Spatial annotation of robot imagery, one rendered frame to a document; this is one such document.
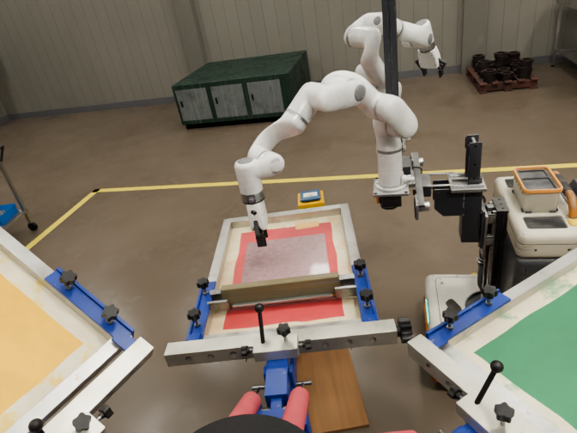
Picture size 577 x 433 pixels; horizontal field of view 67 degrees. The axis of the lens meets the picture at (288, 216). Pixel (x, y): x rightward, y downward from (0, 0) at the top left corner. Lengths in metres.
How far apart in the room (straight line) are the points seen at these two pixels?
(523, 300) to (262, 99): 5.41
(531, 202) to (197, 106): 5.52
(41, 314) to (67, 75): 8.81
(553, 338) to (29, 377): 1.42
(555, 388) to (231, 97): 5.89
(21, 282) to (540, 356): 1.48
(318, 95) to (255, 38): 6.84
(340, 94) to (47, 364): 1.12
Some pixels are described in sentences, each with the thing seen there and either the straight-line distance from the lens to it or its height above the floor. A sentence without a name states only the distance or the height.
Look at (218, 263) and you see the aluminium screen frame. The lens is 1.79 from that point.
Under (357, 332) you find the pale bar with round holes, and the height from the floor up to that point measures 1.04.
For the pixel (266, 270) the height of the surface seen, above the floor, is 0.96.
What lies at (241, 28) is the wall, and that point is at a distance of 8.24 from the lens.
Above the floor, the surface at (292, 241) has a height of 0.96.
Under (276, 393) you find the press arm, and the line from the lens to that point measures 1.21.
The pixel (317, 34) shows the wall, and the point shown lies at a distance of 7.97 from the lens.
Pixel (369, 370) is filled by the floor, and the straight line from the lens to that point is 2.58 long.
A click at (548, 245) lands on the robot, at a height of 0.86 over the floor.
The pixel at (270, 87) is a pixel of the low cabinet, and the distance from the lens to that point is 6.45.
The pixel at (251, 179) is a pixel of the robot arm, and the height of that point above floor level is 1.43.
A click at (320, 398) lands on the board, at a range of 2.47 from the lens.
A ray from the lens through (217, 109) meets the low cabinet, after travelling 6.79.
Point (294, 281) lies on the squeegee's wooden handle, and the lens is 1.49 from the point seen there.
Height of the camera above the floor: 1.98
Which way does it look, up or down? 30 degrees down
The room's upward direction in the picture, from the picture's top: 10 degrees counter-clockwise
